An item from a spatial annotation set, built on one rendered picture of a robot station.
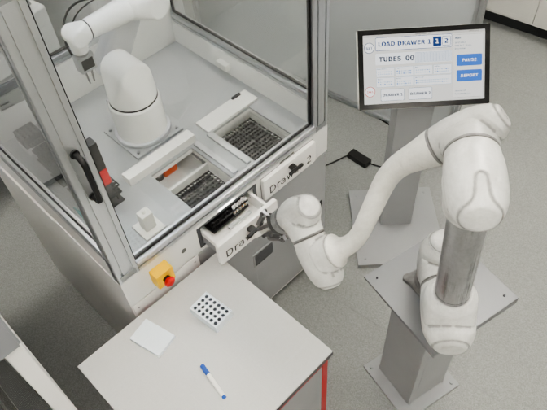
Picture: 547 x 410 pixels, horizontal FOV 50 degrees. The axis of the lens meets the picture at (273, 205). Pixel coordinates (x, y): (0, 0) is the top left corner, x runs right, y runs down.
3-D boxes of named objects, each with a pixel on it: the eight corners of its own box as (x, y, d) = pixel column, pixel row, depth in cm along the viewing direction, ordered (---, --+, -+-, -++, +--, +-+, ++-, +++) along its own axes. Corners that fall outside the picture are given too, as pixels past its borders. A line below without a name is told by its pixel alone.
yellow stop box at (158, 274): (177, 278, 207) (173, 267, 201) (161, 291, 204) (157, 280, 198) (168, 270, 209) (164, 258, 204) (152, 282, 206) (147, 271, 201)
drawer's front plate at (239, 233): (278, 218, 224) (277, 199, 215) (221, 265, 212) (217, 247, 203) (275, 215, 225) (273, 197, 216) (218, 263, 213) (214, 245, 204)
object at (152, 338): (175, 337, 201) (174, 334, 200) (159, 358, 197) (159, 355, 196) (146, 320, 206) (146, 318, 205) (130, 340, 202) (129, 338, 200)
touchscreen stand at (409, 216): (446, 264, 303) (492, 115, 224) (357, 268, 304) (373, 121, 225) (428, 189, 335) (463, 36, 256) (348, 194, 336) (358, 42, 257)
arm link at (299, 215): (268, 208, 181) (286, 247, 180) (287, 196, 167) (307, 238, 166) (296, 195, 185) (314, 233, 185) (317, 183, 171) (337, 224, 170)
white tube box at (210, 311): (233, 316, 205) (232, 310, 202) (216, 333, 201) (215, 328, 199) (207, 296, 211) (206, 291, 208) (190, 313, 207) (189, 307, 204)
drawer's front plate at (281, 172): (315, 160, 242) (315, 141, 233) (265, 201, 230) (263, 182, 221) (312, 158, 243) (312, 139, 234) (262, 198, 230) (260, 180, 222)
